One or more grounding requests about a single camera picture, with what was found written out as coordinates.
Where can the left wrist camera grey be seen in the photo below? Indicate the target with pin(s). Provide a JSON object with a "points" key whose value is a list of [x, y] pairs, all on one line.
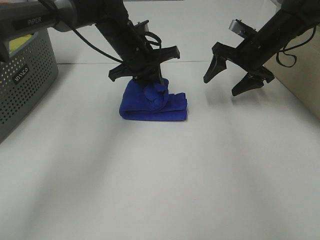
{"points": [[142, 27]]}

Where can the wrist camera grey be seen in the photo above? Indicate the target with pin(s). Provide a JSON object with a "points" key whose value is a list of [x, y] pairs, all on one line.
{"points": [[241, 29], [142, 27]]}

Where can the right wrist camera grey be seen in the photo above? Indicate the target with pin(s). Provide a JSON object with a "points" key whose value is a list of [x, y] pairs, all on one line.
{"points": [[241, 29]]}

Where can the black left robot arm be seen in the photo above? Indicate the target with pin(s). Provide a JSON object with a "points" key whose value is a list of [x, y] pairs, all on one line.
{"points": [[22, 18]]}

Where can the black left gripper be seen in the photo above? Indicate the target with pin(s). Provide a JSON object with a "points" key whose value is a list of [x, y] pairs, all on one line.
{"points": [[141, 54]]}

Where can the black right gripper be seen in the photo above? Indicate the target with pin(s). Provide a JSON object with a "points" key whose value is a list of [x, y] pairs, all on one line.
{"points": [[249, 55]]}

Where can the grey perforated plastic basket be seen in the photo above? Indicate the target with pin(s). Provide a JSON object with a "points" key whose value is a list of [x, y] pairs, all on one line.
{"points": [[30, 72]]}

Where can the blue microfibre towel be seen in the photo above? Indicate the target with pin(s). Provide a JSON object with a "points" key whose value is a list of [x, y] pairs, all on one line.
{"points": [[152, 102]]}

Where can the beige storage box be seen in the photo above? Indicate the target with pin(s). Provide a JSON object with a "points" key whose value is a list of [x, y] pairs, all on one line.
{"points": [[303, 79]]}

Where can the yellow-green towel in basket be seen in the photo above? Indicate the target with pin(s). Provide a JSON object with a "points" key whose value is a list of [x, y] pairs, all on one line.
{"points": [[18, 42]]}

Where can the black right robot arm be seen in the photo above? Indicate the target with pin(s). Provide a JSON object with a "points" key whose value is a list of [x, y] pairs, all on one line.
{"points": [[294, 18]]}

